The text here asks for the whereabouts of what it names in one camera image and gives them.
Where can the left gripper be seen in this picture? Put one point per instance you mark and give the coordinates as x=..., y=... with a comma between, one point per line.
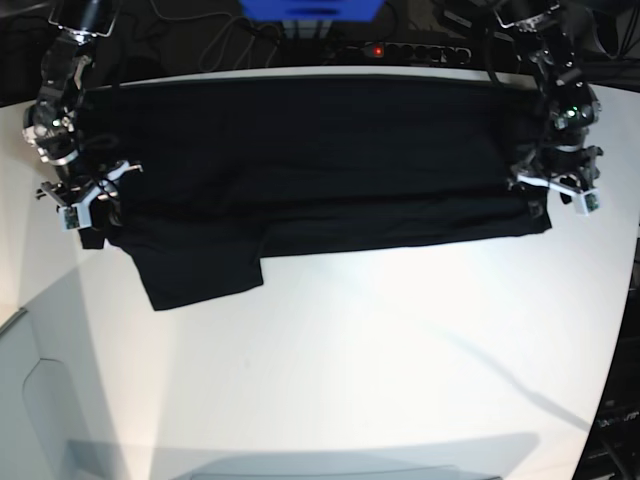
x=569, y=169

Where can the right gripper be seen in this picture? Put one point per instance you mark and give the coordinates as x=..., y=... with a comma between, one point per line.
x=82, y=181

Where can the black T-shirt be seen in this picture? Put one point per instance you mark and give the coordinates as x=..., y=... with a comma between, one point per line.
x=241, y=170

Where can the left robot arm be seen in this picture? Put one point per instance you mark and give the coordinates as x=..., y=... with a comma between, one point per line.
x=568, y=105

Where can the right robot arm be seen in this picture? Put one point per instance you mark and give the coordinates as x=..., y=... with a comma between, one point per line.
x=50, y=124

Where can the black power strip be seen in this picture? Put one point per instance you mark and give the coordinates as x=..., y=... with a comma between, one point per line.
x=410, y=54

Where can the blue plastic box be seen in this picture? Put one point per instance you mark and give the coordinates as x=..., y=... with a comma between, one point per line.
x=312, y=10

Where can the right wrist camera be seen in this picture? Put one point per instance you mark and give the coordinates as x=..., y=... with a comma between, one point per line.
x=75, y=217

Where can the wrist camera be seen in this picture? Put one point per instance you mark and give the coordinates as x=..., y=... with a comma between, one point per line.
x=75, y=217
x=587, y=202

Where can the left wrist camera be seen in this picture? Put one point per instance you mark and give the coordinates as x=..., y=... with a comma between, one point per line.
x=587, y=202

